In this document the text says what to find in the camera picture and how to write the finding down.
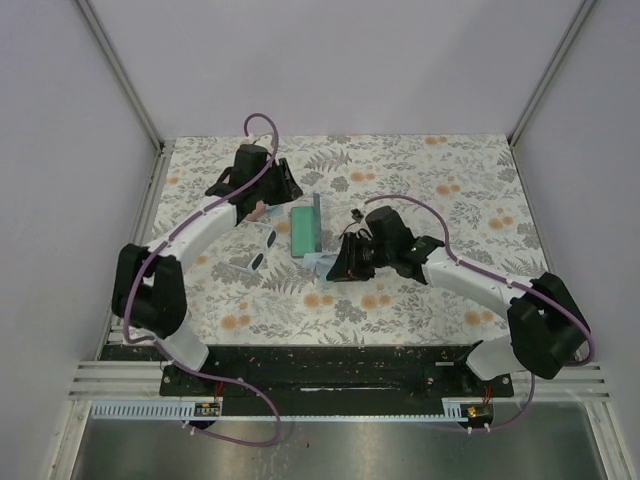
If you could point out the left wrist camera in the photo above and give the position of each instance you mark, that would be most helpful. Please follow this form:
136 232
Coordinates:
263 140

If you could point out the blue cloth by pink case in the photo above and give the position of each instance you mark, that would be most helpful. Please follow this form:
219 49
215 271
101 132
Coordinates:
275 211

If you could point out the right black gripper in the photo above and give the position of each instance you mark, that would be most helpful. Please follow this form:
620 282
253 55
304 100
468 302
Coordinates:
347 266

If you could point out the blue-grey glasses case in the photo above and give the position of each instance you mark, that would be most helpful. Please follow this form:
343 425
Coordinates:
306 228

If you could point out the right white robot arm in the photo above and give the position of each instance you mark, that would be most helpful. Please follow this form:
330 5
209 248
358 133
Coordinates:
545 326

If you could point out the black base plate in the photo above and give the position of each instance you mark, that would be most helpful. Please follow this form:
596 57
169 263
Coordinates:
306 381

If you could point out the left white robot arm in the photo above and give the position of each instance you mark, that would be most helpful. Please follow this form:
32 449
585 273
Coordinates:
149 289

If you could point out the white sunglasses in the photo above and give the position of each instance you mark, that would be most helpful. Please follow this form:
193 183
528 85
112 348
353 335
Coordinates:
247 246

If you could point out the black sunglasses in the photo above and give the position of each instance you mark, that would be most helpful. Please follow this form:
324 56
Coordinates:
359 233

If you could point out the right white cable duct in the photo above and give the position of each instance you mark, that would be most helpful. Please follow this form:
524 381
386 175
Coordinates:
457 409

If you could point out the white cable duct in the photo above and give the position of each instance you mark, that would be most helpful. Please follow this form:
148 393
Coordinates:
457 409
157 410

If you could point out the left white cable duct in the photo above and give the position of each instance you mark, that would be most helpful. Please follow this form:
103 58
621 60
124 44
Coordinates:
157 410

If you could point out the floral table mat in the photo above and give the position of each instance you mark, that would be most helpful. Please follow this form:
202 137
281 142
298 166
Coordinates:
462 186

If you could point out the blue cleaning cloth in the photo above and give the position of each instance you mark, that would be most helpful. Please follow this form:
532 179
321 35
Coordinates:
320 263

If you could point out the pink glasses case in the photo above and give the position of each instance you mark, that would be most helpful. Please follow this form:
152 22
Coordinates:
259 211

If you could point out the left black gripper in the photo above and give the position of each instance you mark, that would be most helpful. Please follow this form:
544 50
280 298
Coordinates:
289 187

